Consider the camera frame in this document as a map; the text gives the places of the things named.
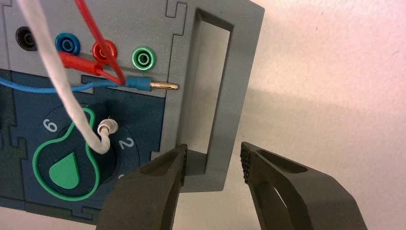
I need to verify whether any dark blue grey task box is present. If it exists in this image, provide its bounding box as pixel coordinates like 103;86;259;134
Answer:
0;0;265;226

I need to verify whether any white banana plug cable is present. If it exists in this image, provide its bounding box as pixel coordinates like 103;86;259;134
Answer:
16;0;120;155

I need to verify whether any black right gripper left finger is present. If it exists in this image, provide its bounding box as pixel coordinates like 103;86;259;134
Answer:
96;143;188;230

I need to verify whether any green rotary knob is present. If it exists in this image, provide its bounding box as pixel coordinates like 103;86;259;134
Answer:
32;107;118;202

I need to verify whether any blue banana plug cable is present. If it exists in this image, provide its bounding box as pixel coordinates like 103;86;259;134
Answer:
0;76;180;94

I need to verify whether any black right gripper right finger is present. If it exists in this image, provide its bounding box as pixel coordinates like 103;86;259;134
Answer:
240;141;369;230

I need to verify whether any red banana plug cable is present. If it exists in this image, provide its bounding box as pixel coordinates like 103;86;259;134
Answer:
57;0;127;86

